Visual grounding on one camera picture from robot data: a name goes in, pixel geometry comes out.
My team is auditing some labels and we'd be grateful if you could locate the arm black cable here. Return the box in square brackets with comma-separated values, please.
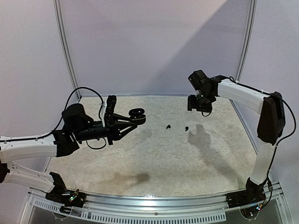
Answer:
[0, 86, 108, 150]
[200, 76, 295, 201]

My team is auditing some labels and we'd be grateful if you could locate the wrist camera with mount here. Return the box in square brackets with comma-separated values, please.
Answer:
[188, 70, 208, 90]
[100, 95, 117, 121]

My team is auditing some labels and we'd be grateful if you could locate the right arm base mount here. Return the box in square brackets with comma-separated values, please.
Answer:
[226, 184, 272, 219]

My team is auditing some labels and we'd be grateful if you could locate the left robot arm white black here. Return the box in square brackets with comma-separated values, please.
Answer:
[0, 103, 146, 203]

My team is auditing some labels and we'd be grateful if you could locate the left aluminium frame post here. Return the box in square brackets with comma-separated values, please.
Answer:
[53, 0, 79, 89]

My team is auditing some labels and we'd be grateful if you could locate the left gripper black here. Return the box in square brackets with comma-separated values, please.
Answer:
[73, 113, 137, 145]

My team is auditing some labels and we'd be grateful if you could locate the aluminium front rail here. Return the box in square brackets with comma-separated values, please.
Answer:
[21, 182, 292, 224]

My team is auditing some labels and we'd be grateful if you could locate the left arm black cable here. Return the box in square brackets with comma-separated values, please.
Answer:
[0, 86, 108, 150]

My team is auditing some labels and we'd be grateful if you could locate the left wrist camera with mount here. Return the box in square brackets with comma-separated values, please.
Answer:
[100, 95, 117, 121]

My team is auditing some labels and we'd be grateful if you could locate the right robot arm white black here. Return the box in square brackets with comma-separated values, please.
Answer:
[187, 70, 285, 203]

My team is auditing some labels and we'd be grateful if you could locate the black earbud charging case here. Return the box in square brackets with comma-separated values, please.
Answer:
[128, 108, 146, 125]

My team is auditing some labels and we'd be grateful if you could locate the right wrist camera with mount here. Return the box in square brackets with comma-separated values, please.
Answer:
[188, 70, 208, 90]

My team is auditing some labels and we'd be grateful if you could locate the right aluminium frame post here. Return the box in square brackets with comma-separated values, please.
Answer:
[235, 0, 257, 81]

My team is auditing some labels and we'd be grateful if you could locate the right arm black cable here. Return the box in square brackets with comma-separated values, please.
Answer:
[200, 76, 295, 201]

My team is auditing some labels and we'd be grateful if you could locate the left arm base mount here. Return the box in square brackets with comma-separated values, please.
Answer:
[45, 172, 87, 208]

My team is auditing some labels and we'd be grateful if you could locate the aluminium frame post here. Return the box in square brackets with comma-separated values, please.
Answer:
[235, 0, 257, 81]
[53, 0, 79, 89]

